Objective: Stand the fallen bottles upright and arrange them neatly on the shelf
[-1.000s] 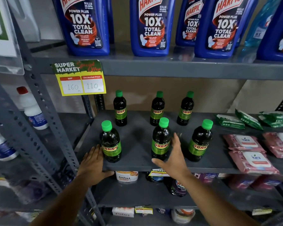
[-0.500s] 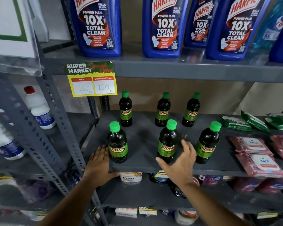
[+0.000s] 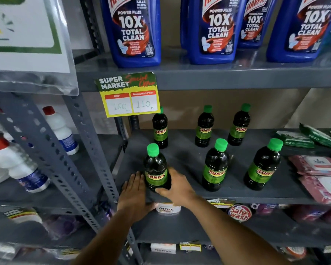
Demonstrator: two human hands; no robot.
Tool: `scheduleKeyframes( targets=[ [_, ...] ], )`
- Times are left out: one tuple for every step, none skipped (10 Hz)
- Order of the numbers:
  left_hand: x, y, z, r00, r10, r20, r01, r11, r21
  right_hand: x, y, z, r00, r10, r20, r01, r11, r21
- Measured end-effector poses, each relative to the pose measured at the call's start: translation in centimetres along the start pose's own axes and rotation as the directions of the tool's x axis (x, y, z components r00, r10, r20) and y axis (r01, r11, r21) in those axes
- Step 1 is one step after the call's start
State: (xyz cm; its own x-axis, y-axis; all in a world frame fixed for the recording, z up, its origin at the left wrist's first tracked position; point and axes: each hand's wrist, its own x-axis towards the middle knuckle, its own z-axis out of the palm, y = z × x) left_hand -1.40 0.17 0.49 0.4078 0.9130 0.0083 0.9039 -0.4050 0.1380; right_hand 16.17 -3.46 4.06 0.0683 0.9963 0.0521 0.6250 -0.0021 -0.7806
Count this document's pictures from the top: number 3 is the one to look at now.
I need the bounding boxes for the pouch with red round label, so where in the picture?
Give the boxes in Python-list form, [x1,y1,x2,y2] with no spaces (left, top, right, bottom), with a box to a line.
[227,204,253,223]

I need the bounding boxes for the white bottle red cap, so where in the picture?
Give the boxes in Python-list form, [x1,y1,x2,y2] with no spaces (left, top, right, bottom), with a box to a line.
[42,106,79,156]
[0,137,51,193]

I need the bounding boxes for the person's left hand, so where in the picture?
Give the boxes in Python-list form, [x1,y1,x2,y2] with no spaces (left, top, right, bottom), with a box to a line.
[117,171,158,222]

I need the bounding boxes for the group of dark green-capped bottles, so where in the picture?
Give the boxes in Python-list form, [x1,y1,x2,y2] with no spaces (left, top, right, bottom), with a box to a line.
[152,103,284,192]

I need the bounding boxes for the grey metal shelf rack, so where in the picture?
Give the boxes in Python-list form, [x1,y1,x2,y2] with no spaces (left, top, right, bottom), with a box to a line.
[75,0,331,265]

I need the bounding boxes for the dark cleaner bottle green lid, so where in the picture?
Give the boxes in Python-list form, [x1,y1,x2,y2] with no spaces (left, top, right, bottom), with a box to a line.
[143,143,172,191]

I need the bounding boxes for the grey perforated metal rack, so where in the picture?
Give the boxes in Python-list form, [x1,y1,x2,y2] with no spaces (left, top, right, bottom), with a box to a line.
[0,91,144,265]

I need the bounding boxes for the purple packet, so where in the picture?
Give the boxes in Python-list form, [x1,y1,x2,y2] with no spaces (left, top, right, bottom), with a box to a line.
[42,215,84,241]

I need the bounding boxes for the yellow green price tag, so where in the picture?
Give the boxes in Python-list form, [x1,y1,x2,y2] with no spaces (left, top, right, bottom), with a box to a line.
[95,72,161,118]

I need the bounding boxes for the pink wet wipes packet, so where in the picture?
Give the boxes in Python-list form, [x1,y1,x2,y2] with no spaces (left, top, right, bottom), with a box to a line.
[289,155,331,177]
[299,175,331,205]

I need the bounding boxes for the poster in plastic sleeve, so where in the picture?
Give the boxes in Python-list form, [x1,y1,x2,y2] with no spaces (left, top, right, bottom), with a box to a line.
[0,0,79,96]

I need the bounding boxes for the person's right hand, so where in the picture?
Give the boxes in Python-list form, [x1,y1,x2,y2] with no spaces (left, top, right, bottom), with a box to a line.
[155,167,200,209]

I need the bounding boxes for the person's left forearm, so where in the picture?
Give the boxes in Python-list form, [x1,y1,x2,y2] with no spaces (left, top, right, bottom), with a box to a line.
[71,209,133,265]

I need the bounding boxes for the red and white pouch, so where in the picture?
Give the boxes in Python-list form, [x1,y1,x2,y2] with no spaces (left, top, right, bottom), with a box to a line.
[277,247,307,260]

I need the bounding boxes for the blue toilet cleaner bottle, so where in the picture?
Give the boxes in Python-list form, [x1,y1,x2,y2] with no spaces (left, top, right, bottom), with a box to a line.
[266,0,331,63]
[237,0,278,49]
[99,0,162,69]
[180,0,190,50]
[187,0,248,65]

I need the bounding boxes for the white jar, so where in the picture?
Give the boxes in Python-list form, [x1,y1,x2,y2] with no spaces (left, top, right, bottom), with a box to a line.
[156,202,181,216]

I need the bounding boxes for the white box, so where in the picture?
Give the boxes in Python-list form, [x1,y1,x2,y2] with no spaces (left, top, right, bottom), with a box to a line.
[150,243,177,255]

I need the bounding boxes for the person's right forearm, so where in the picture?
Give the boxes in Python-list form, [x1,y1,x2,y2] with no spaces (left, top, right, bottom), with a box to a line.
[187,194,291,265]

